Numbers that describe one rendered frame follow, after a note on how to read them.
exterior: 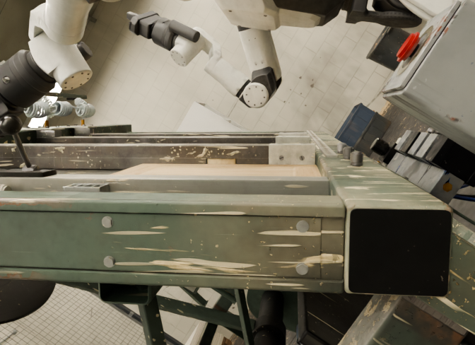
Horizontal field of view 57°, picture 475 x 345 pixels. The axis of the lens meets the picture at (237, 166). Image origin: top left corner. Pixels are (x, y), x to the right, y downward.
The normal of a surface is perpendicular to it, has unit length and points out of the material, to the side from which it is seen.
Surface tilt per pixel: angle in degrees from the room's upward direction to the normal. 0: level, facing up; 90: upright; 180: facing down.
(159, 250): 90
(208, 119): 90
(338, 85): 90
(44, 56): 86
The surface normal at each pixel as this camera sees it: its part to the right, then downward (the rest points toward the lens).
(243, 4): -0.28, 0.76
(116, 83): -0.12, 0.11
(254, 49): -0.29, 0.40
